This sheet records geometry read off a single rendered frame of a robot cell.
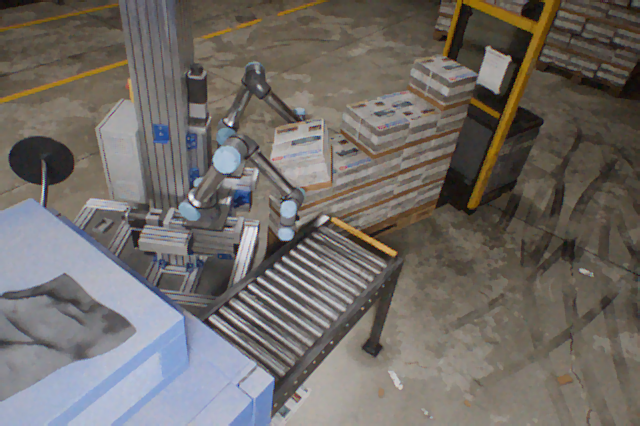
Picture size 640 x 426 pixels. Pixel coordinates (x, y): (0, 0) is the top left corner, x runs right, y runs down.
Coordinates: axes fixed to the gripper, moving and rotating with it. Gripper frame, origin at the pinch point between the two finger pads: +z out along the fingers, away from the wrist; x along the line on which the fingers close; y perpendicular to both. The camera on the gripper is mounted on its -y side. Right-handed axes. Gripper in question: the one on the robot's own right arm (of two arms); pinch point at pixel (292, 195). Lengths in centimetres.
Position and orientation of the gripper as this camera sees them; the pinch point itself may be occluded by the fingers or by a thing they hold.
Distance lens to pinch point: 269.3
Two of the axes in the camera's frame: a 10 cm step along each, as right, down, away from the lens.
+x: -9.7, 1.8, 1.9
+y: -2.6, -7.5, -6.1
